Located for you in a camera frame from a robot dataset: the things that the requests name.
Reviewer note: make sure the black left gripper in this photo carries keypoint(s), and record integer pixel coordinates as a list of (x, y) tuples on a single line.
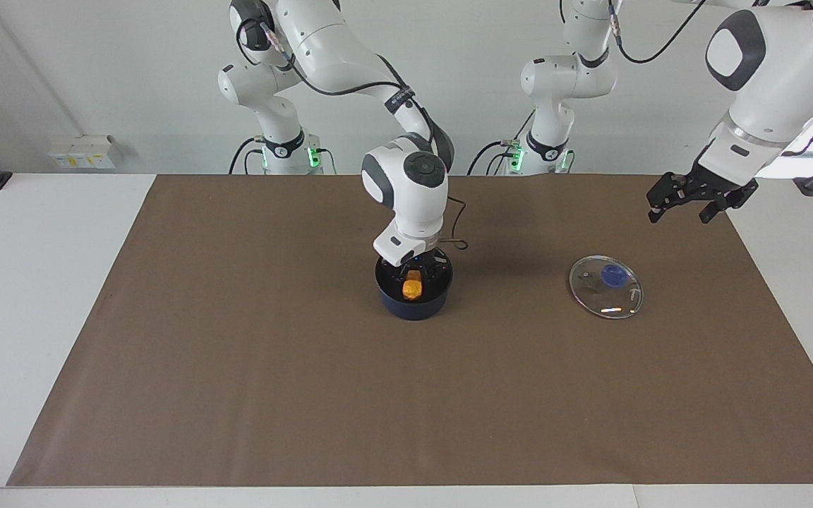
[(713, 187)]

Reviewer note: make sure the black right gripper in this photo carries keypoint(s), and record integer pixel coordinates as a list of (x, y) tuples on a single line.
[(435, 261)]

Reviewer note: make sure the orange corn cob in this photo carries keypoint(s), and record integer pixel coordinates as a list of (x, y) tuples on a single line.
[(412, 289)]

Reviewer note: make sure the glass lid with blue knob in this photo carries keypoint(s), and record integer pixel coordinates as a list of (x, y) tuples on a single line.
[(604, 293)]

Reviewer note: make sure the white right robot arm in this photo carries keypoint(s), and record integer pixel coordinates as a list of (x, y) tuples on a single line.
[(406, 204)]

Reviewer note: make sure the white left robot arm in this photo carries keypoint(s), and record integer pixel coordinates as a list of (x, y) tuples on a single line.
[(766, 77)]

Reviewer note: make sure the dark blue saucepan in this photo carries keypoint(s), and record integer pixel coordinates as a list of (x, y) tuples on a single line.
[(413, 310)]

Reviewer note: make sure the brown table mat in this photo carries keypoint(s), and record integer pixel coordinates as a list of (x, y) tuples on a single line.
[(519, 395)]

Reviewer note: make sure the white box with yellow labels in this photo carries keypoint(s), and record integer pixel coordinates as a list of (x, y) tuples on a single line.
[(82, 152)]

